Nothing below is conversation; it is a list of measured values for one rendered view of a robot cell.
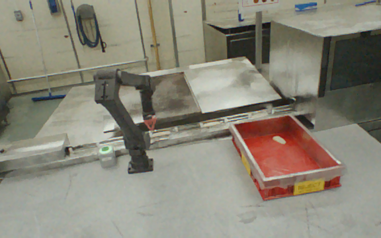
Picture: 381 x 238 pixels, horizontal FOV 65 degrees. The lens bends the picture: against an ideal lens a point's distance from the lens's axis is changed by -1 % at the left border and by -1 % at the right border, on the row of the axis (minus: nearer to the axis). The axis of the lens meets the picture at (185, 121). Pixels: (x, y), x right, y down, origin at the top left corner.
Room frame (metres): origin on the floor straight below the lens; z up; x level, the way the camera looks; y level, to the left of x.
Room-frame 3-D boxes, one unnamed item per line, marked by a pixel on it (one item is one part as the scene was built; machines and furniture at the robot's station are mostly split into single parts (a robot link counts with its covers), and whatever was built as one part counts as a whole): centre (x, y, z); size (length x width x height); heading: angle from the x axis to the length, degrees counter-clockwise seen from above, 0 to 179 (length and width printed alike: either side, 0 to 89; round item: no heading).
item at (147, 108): (1.40, 0.18, 1.03); 0.10 x 0.07 x 0.07; 8
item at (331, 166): (1.10, -0.40, 0.87); 0.49 x 0.34 x 0.10; 4
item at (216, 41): (3.81, -1.40, 0.51); 1.93 x 1.05 x 1.02; 98
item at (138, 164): (1.18, 0.23, 0.86); 0.12 x 0.09 x 0.08; 91
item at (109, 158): (1.25, 0.40, 0.84); 0.08 x 0.08 x 0.11; 8
